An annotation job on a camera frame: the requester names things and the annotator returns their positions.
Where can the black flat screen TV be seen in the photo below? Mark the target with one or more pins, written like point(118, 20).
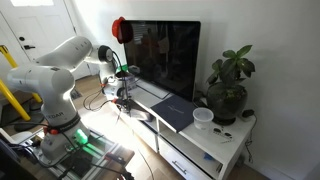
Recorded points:
point(163, 56)

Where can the small blue object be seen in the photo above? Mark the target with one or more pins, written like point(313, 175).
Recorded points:
point(208, 156)

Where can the black sunglasses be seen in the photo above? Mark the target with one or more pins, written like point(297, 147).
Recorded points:
point(222, 132)

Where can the flat white TV base plate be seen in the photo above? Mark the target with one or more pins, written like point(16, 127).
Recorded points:
point(151, 89)

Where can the navy Universal Thread box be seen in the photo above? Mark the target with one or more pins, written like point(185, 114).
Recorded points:
point(175, 111)

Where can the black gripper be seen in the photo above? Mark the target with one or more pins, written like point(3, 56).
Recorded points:
point(123, 104)

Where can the clear plastic cup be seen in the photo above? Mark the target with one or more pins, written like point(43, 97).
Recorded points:
point(202, 118)

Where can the yellow railing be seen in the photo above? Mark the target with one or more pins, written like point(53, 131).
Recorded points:
point(10, 96)

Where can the red black tool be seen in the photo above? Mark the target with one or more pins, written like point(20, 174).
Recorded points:
point(115, 157)

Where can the white TV stand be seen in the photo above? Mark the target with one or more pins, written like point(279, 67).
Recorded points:
point(216, 146)

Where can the printed white cardboard box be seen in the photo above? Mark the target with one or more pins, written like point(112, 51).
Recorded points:
point(130, 80)

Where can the large black case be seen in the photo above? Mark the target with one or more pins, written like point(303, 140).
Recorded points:
point(13, 163)

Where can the white door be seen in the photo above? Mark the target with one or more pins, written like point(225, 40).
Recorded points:
point(36, 23)

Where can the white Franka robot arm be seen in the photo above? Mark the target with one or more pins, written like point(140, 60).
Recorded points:
point(53, 83)

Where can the orange hard hat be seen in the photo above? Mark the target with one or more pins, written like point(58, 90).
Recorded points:
point(116, 30)

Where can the dark round plant pot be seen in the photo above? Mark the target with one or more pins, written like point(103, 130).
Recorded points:
point(226, 101)

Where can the green leafy plant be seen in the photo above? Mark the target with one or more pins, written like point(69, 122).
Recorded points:
point(233, 65)

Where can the black power adapter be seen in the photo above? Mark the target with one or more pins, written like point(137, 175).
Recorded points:
point(248, 113)

